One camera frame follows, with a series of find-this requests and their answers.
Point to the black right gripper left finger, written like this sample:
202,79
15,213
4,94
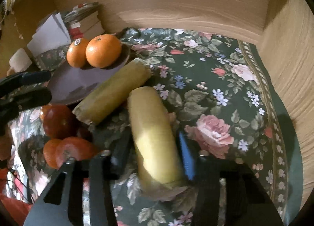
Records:
120,151

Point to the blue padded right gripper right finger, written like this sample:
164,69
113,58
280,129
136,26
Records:
188,155

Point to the yellow sugarcane piece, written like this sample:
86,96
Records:
110,94
160,170

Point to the large orange with Dole sticker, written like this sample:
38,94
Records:
76,54

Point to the small mandarin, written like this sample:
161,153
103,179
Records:
49,152

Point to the red tomato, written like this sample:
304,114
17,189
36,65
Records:
58,122

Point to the red apple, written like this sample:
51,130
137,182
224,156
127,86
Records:
75,147

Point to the dark purple round plate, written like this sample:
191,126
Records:
69,85

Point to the white paper sheets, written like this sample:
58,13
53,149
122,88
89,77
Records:
50,35

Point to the red thick book lower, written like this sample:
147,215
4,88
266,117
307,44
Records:
91,33

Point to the red thick book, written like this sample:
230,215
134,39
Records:
91,33
86,23

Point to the red thick book upper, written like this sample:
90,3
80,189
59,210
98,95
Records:
86,23

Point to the stack of papers and booklets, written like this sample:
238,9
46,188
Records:
80,11

